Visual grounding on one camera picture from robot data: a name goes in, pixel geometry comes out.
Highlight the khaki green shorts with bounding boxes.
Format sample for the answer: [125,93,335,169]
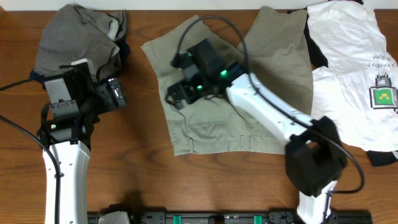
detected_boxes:
[142,6,313,156]

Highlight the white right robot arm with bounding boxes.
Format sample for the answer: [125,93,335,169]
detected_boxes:
[165,39,347,223]

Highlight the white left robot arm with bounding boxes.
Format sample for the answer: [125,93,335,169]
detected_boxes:
[37,63,126,223]

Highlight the folded navy garment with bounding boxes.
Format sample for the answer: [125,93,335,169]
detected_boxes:
[29,37,131,84]

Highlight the folded grey shorts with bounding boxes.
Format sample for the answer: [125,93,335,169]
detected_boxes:
[30,4,127,81]

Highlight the white printed t-shirt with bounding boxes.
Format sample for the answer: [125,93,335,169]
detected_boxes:
[307,0,398,152]

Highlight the black garment under t-shirt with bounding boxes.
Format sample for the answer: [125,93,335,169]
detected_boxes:
[287,0,398,167]

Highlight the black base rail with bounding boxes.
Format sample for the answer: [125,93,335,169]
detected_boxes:
[86,203,373,224]

